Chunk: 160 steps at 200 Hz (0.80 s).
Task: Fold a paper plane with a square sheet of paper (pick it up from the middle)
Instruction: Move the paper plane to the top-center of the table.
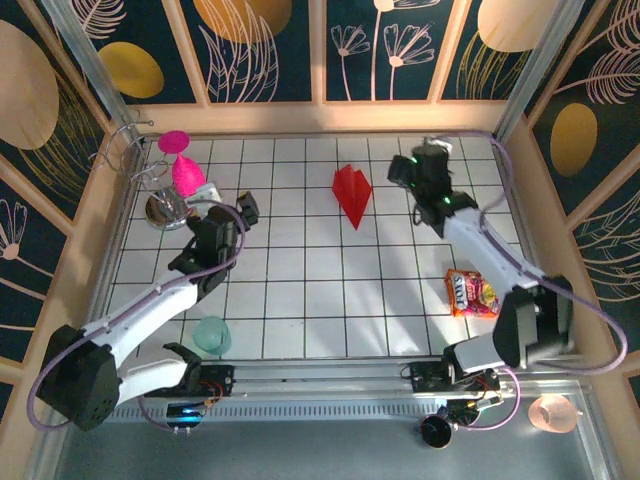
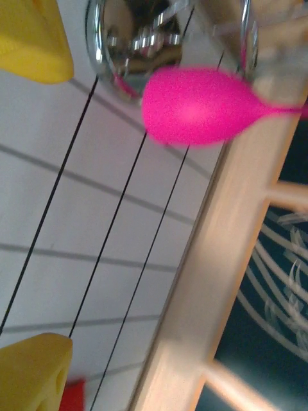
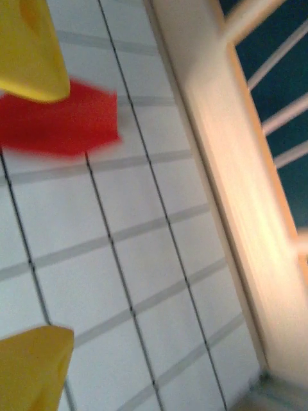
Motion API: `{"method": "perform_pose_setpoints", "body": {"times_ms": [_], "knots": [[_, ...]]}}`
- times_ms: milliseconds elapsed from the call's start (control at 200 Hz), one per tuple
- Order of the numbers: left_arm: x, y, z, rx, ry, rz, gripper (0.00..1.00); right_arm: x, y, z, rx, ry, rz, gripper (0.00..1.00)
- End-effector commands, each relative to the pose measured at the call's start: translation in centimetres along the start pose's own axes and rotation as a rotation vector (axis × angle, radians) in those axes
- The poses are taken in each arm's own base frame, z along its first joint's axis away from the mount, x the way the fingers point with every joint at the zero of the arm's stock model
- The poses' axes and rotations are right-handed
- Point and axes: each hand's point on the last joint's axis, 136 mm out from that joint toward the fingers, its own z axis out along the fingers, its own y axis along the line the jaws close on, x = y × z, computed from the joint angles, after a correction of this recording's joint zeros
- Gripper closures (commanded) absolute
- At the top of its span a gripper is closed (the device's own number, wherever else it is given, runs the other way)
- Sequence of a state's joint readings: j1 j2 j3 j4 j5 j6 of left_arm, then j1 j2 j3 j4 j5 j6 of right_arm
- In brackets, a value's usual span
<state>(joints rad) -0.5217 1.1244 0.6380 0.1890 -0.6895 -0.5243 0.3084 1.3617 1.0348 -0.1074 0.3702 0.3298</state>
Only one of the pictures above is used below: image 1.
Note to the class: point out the red cloth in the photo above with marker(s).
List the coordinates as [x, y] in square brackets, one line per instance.
[352, 195]

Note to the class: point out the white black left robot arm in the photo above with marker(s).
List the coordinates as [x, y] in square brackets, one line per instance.
[80, 380]

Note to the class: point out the pink wine glass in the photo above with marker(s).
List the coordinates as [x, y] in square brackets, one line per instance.
[189, 177]

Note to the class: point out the green translucent cup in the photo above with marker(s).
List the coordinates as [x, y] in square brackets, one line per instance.
[212, 336]

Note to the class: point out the orange candy bag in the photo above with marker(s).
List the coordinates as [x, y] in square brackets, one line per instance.
[472, 295]

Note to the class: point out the small circuit board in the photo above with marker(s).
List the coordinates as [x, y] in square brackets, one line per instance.
[187, 412]
[472, 407]

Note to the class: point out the black round cap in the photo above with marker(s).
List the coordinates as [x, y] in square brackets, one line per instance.
[436, 432]

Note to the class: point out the pink translucent cup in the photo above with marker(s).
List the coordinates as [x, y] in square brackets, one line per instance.
[550, 414]

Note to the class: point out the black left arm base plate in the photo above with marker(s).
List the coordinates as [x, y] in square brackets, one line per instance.
[222, 380]

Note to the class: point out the aluminium frame post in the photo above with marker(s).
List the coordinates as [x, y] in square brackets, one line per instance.
[90, 65]
[535, 65]

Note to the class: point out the aluminium rail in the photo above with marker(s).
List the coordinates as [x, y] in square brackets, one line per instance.
[320, 375]

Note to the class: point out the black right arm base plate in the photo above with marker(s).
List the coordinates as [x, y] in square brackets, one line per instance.
[425, 377]

